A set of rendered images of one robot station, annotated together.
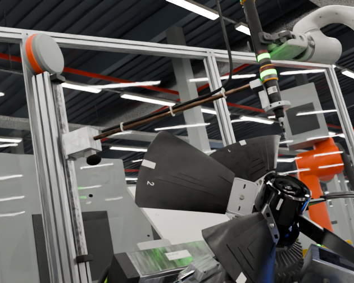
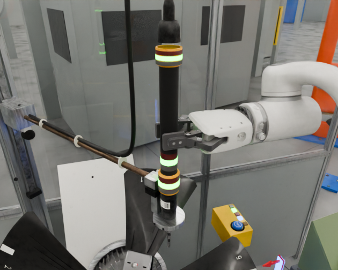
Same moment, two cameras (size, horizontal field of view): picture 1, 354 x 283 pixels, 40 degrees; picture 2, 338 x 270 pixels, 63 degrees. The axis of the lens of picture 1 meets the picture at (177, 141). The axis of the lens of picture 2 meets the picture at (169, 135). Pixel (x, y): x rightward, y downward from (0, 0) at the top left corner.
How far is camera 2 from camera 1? 1.24 m
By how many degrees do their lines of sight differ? 46
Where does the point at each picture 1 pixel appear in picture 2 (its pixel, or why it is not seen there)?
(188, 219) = (99, 212)
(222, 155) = (133, 182)
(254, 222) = not seen: outside the picture
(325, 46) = (287, 133)
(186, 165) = (45, 259)
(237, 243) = not seen: outside the picture
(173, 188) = not seen: outside the picture
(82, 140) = (12, 120)
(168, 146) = (30, 234)
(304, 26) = (276, 85)
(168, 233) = (71, 232)
